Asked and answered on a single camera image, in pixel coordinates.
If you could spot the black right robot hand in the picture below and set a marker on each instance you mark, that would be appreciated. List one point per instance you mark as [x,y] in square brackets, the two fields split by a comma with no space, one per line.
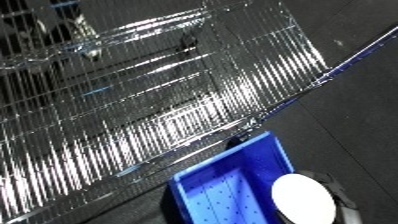
[345,206]

